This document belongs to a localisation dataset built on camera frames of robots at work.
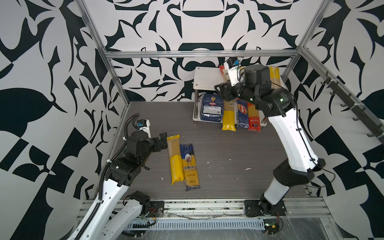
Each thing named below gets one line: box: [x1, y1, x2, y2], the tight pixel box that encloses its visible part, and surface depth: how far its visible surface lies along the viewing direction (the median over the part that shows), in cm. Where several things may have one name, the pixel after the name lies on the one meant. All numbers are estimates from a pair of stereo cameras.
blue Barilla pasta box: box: [200, 93, 224, 123], surface depth 101 cm
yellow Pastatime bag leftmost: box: [167, 134, 185, 186], surface depth 89 cm
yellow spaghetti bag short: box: [269, 66, 281, 89], surface depth 82 cm
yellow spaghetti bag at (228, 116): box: [221, 100, 236, 132], surface depth 103 cm
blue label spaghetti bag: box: [179, 143, 201, 192], surface depth 87 cm
